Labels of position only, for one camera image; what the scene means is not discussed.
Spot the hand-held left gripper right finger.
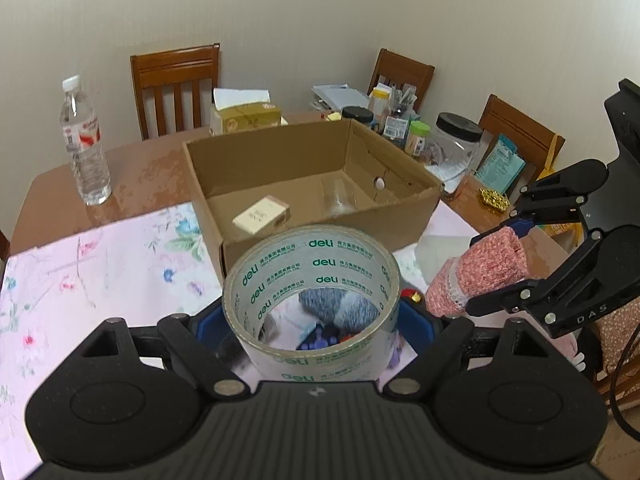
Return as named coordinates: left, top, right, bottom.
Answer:
left=382, top=300, right=556, bottom=401

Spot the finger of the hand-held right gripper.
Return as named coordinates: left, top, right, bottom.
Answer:
left=465, top=225, right=640, bottom=339
left=507, top=159, right=609, bottom=239

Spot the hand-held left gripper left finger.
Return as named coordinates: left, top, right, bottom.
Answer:
left=75, top=301, right=248, bottom=402

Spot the pink knitted sock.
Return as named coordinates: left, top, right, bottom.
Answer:
left=425, top=226, right=529, bottom=319

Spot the blue knitted sock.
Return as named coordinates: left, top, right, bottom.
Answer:
left=298, top=285, right=381, bottom=334

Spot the clear packing tape roll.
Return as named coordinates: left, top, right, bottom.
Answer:
left=222, top=226, right=402, bottom=384

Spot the brown cardboard box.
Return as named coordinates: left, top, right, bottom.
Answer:
left=182, top=119, right=444, bottom=286

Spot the brown wooden desktop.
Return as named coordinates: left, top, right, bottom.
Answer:
left=10, top=110, right=591, bottom=271

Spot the gold metal ornament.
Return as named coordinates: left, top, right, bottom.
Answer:
left=479, top=187, right=511, bottom=214

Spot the teal packet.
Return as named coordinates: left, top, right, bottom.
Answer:
left=474, top=135, right=527, bottom=196

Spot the translucent plastic container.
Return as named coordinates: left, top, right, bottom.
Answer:
left=414, top=232, right=476, bottom=292

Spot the brown wooden chair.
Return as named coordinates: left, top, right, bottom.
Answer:
left=477, top=94, right=567, bottom=196
left=367, top=48, right=436, bottom=116
left=130, top=43, right=222, bottom=141

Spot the large clear black-lid jar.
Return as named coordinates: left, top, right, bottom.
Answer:
left=422, top=112, right=484, bottom=182

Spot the pink floral tablecloth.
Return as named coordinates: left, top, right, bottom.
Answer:
left=0, top=199, right=501, bottom=473

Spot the small beige carton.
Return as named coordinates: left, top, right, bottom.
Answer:
left=233, top=195, right=292, bottom=235

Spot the brown floral cloth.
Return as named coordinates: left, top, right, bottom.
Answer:
left=597, top=297, right=640, bottom=376

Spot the green-lid bottle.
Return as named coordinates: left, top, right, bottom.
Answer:
left=405, top=121, right=432, bottom=159

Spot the clear plastic cup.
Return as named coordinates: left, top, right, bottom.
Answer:
left=320, top=172, right=362, bottom=216

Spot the clear pen holder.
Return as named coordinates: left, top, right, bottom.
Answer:
left=382, top=85, right=419, bottom=139

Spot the yellow-lid bottle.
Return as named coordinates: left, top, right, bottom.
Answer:
left=367, top=87, right=392, bottom=132

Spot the small black-lid jar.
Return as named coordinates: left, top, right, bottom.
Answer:
left=341, top=106, right=375, bottom=129

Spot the clear plastic water bottle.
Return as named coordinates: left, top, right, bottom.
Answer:
left=60, top=75, right=113, bottom=206

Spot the yellow tissue box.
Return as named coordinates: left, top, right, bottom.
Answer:
left=209, top=87, right=289, bottom=136

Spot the stack of white papers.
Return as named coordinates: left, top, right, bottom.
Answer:
left=309, top=84, right=372, bottom=113

